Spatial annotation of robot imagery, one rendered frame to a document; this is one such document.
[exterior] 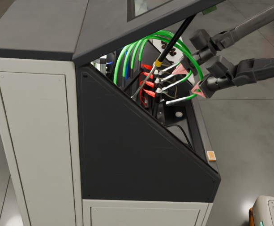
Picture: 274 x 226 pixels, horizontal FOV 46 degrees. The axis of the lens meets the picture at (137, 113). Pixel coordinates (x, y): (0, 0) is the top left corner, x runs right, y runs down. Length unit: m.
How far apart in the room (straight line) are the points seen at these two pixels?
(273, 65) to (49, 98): 0.73
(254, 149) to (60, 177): 2.10
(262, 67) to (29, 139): 0.84
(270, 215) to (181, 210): 0.87
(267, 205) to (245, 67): 1.32
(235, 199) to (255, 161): 0.50
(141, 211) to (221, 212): 1.09
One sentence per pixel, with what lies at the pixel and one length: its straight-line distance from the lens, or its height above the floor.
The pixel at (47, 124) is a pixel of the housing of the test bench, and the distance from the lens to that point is 1.17.
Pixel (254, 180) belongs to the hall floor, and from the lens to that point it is 2.82.
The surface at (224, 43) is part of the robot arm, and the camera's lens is 1.35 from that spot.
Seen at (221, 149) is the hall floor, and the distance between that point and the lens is 2.97.
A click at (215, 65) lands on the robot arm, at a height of 1.42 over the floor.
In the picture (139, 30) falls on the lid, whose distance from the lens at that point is 0.92.
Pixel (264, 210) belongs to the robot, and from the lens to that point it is 2.28.
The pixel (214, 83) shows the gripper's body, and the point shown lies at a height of 1.33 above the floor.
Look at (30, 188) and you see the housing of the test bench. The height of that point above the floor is 0.86.
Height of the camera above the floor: 1.96
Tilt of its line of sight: 38 degrees down
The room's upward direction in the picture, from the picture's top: 5 degrees clockwise
